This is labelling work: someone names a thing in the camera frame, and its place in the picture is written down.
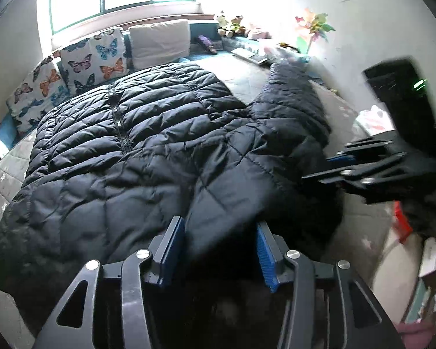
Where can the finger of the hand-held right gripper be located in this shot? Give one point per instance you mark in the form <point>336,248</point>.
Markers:
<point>352,176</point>
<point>363,151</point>

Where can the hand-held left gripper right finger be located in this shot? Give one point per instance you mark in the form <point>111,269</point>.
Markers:
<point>265,258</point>

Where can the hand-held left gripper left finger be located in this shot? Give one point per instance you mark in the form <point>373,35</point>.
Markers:
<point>172,251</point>

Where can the black puffer jacket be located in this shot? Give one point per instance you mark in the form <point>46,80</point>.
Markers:
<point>130,152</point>

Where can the pink and white plastic bag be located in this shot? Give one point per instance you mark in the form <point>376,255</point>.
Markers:
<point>374,120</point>

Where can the red box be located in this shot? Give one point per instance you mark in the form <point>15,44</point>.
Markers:
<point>401,221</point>

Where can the colourful pinwheel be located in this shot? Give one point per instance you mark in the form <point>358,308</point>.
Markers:
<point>314,25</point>

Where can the clear plastic bag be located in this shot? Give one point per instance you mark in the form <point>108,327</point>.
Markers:
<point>279,51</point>

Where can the grey star quilted mattress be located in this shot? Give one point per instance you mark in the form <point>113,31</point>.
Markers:
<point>247,80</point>

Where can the white keyboard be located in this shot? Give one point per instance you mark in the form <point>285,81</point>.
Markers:
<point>249,55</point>

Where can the pink plush toy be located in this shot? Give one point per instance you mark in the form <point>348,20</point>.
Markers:
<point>257,33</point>

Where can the purple folded umbrella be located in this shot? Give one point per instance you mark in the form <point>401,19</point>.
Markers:
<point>209,44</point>

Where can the white and black plush toy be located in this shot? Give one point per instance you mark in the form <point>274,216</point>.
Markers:
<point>221,21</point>

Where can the butterfly print pillow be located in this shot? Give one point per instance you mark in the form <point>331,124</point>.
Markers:
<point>36,91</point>
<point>94,58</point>

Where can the plain white pillow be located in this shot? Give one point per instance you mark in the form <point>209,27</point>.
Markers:
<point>160,41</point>

